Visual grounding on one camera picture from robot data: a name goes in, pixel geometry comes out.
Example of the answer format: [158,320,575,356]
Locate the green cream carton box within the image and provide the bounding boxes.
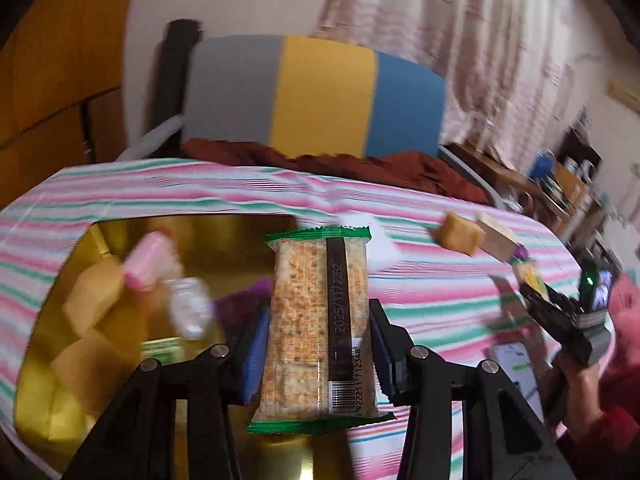
[140,337,186,365]

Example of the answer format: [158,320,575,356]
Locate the purple snack wrapper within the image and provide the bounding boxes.
[212,278,272,338]

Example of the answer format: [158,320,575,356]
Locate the clear plastic bag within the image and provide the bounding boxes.
[165,276,213,341]

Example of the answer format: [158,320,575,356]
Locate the yellow green cracker packet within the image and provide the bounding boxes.
[512,258,549,300]

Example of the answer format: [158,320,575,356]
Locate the cream cardboard box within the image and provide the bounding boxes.
[475,212,520,262]

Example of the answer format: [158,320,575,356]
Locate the yellow sponge back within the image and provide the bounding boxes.
[51,330,138,418]

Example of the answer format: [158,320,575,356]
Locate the yellow sponge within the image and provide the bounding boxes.
[62,255,125,337]
[51,330,138,418]
[434,212,485,256]

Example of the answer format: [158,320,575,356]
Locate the yellow sponge front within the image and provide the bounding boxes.
[434,212,485,256]

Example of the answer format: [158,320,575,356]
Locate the person right hand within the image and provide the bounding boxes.
[554,352,604,440]

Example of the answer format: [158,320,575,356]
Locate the white smartphone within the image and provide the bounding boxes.
[490,342,544,422]

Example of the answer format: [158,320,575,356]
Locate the striped pink green bedsheet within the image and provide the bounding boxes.
[1,159,558,474]

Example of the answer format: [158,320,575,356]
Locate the gold metal tin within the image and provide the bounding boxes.
[12,211,352,480]

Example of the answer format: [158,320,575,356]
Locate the wooden side table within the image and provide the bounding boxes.
[446,143,575,221]

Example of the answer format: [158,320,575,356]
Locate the dark red cloth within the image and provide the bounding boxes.
[181,139,489,205]

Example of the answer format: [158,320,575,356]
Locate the grey yellow blue chair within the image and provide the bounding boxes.
[120,35,504,209]

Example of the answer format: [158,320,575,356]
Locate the pink patterned curtain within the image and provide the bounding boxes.
[318,0,575,171]

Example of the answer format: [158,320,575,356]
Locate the wooden wardrobe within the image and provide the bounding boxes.
[1,0,130,205]

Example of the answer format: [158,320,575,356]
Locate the black post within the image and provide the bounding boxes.
[146,18,202,129]

